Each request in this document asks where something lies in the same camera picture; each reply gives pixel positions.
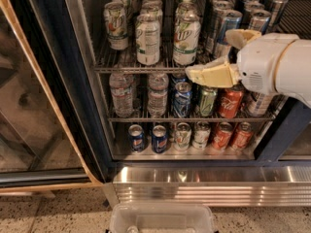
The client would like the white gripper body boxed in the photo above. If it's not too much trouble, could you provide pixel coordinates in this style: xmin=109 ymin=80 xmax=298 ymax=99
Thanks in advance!
xmin=237 ymin=33 xmax=299 ymax=94

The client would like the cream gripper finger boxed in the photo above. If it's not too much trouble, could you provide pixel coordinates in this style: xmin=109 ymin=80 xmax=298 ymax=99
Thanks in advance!
xmin=225 ymin=29 xmax=261 ymax=50
xmin=185 ymin=56 xmax=240 ymax=88

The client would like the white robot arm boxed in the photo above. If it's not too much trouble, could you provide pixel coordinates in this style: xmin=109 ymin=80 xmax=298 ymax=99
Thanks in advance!
xmin=186 ymin=29 xmax=311 ymax=107

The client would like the front left Red Bull can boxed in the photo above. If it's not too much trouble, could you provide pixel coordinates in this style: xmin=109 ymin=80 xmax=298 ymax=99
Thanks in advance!
xmin=213 ymin=10 xmax=242 ymax=58

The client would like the red bull can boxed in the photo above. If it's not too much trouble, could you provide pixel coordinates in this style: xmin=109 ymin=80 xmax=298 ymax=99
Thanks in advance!
xmin=213 ymin=10 xmax=242 ymax=58
xmin=248 ymin=10 xmax=271 ymax=34

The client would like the green can middle shelf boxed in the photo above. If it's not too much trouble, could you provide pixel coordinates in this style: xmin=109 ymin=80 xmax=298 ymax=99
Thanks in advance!
xmin=198 ymin=86 xmax=218 ymax=117

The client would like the red Coca-Cola can middle shelf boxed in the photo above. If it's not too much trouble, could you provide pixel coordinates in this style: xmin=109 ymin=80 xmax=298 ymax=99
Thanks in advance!
xmin=218 ymin=84 xmax=244 ymax=118

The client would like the front right Red Bull can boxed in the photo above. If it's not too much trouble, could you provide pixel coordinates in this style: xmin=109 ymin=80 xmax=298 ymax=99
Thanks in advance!
xmin=248 ymin=10 xmax=271 ymax=34

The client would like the white can middle shelf right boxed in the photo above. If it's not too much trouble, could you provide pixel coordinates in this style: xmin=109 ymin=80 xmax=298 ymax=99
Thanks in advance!
xmin=246 ymin=92 xmax=273 ymax=117

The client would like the white can shelf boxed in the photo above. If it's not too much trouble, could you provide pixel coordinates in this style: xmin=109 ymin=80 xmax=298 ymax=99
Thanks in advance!
xmin=192 ymin=121 xmax=211 ymax=150
xmin=246 ymin=92 xmax=273 ymax=117

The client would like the blue Pepsi can middle shelf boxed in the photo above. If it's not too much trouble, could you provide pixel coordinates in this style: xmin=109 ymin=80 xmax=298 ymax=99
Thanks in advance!
xmin=173 ymin=82 xmax=192 ymax=118

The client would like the left Coca-Cola can bottom shelf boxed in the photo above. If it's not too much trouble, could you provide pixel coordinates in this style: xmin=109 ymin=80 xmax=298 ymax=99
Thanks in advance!
xmin=212 ymin=122 xmax=233 ymax=150

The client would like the right white can bottom shelf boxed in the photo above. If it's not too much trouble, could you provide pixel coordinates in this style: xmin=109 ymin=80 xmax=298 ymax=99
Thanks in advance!
xmin=192 ymin=121 xmax=211 ymax=150

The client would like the right Coca-Cola can bottom shelf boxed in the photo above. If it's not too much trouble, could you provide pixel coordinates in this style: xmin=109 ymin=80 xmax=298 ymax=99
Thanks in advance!
xmin=230 ymin=122 xmax=254 ymax=150

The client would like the left 7up can bottom shelf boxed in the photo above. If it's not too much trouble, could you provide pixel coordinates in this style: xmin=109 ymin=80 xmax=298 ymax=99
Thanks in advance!
xmin=174 ymin=122 xmax=191 ymax=150

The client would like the right Pepsi can bottom shelf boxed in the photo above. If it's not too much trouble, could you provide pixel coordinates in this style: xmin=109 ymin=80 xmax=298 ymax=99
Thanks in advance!
xmin=152 ymin=125 xmax=167 ymax=153

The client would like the left Pepsi can bottom shelf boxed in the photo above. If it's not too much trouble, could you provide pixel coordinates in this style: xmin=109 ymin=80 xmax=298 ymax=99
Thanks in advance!
xmin=128 ymin=124 xmax=145 ymax=152

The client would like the stainless steel fridge base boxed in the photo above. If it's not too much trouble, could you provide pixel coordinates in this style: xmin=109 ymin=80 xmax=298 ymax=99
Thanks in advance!
xmin=103 ymin=166 xmax=311 ymax=207

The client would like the open glass fridge door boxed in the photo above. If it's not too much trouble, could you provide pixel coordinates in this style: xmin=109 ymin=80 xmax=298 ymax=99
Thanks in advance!
xmin=0 ymin=0 xmax=109 ymax=192

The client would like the right water bottle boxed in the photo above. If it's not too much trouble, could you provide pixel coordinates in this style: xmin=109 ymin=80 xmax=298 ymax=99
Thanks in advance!
xmin=147 ymin=73 xmax=169 ymax=117

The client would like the water bottle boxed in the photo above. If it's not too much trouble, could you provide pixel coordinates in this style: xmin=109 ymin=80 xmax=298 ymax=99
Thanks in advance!
xmin=109 ymin=73 xmax=133 ymax=117
xmin=147 ymin=73 xmax=169 ymax=117

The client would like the left water bottle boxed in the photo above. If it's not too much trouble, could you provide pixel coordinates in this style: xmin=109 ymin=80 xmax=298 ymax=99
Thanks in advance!
xmin=109 ymin=73 xmax=133 ymax=117

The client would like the clear plastic bin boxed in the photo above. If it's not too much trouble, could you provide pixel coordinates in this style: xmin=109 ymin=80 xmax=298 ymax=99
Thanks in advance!
xmin=109 ymin=202 xmax=215 ymax=233

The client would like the top wire shelf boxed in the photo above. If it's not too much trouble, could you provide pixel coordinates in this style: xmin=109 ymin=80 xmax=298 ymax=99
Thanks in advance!
xmin=94 ymin=0 xmax=311 ymax=74

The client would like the wire shelf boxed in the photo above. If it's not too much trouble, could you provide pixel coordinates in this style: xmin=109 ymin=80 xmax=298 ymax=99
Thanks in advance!
xmin=108 ymin=107 xmax=276 ymax=122
xmin=94 ymin=0 xmax=311 ymax=74

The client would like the middle wire shelf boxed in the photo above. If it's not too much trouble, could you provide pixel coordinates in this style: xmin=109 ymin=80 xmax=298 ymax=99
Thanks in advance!
xmin=108 ymin=107 xmax=276 ymax=122

